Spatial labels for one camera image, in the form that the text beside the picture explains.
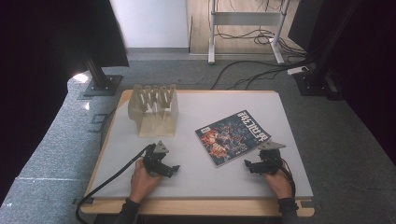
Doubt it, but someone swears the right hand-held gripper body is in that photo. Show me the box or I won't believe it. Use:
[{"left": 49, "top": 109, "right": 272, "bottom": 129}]
[{"left": 255, "top": 140, "right": 287, "bottom": 175}]

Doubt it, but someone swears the white desk frame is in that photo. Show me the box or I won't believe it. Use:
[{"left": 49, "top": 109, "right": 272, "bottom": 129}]
[{"left": 207, "top": 0, "right": 292, "bottom": 65}]

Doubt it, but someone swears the wooden magazine rack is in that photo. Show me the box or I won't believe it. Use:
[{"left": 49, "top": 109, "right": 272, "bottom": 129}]
[{"left": 127, "top": 83, "right": 180, "bottom": 138}]

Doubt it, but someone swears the colourful magazine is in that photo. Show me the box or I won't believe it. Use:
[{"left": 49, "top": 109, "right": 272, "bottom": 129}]
[{"left": 194, "top": 109, "right": 272, "bottom": 168}]

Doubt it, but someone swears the black curtain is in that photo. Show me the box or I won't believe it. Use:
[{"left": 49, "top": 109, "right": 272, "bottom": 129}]
[
  {"left": 0, "top": 0, "right": 130, "bottom": 200},
  {"left": 288, "top": 0, "right": 396, "bottom": 166}
]

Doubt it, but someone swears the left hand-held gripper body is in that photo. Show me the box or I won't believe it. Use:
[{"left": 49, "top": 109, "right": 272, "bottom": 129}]
[{"left": 142, "top": 140, "right": 171, "bottom": 177}]

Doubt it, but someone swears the person's left hand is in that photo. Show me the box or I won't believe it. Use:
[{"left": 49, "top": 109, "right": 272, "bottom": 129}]
[{"left": 129, "top": 158, "right": 163, "bottom": 203}]

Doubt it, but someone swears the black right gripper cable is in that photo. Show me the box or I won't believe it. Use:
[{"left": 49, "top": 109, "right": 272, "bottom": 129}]
[{"left": 279, "top": 158, "right": 297, "bottom": 200}]

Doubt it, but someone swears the white power strip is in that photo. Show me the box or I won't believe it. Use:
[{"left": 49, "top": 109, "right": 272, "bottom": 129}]
[{"left": 286, "top": 65, "right": 310, "bottom": 77}]

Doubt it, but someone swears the bundle of black floor cables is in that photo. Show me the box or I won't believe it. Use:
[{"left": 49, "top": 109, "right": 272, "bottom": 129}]
[{"left": 208, "top": 0, "right": 316, "bottom": 91}]

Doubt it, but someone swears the black metal stand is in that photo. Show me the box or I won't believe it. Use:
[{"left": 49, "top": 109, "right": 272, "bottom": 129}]
[
  {"left": 82, "top": 52, "right": 124, "bottom": 97},
  {"left": 292, "top": 0, "right": 362, "bottom": 101}
]

